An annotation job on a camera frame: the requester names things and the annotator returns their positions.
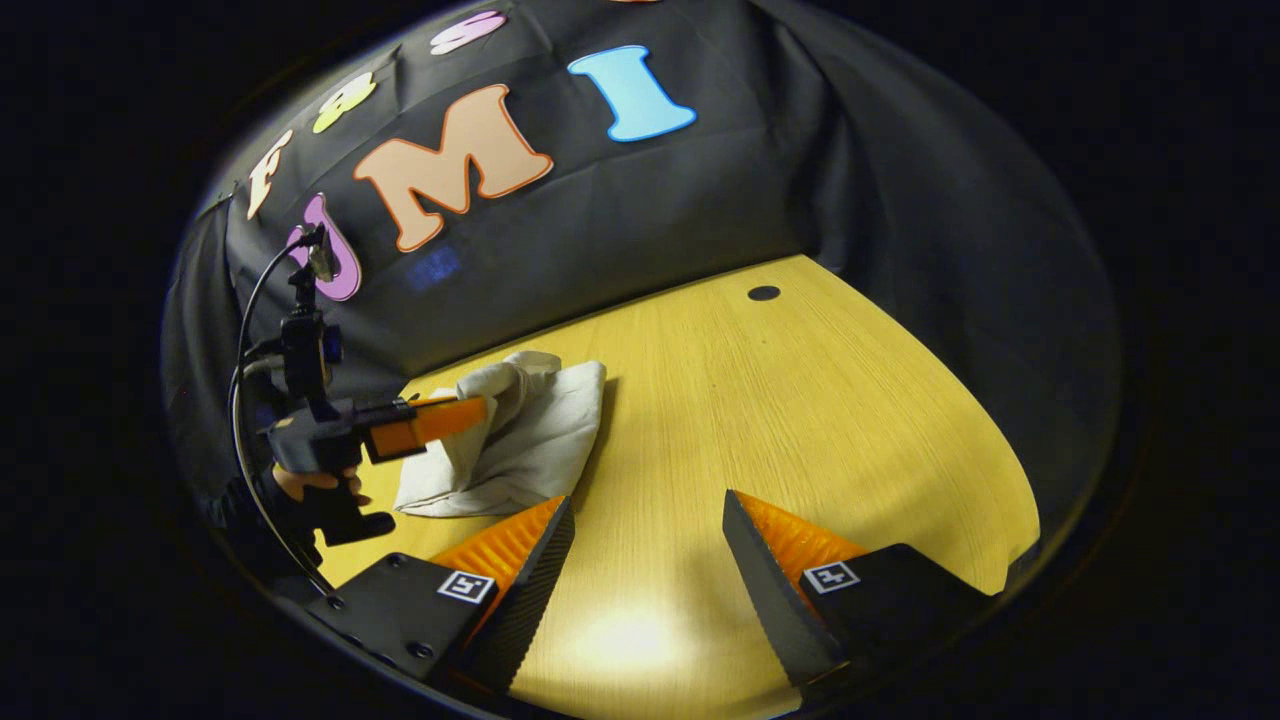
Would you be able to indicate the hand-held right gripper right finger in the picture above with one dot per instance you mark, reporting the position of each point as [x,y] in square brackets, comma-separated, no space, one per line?
[770,600]

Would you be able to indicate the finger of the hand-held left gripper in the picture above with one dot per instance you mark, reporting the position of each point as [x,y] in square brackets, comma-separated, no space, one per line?
[430,425]

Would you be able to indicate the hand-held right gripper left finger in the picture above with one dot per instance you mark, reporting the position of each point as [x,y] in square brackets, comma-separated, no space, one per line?
[525,600]

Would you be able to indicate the cream white jeans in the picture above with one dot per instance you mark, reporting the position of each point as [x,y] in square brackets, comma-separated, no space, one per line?
[530,430]

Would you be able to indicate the black backdrop cloth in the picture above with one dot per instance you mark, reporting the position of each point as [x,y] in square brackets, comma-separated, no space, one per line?
[650,220]

